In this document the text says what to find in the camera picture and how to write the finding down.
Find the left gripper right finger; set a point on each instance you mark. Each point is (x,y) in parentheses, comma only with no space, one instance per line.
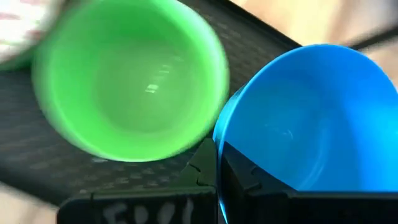
(280,208)

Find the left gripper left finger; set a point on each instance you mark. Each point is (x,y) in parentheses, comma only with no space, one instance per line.
(149,208)

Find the blue plastic mini bowl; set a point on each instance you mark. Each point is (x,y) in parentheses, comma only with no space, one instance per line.
(311,109)

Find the floral ceramic mini bowl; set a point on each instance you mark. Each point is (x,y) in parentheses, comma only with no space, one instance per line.
(18,28)

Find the green plastic mini bowl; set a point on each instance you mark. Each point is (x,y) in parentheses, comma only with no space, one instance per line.
(130,77)

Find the black mesh dish rack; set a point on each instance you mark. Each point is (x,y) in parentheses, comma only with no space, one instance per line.
(261,43)

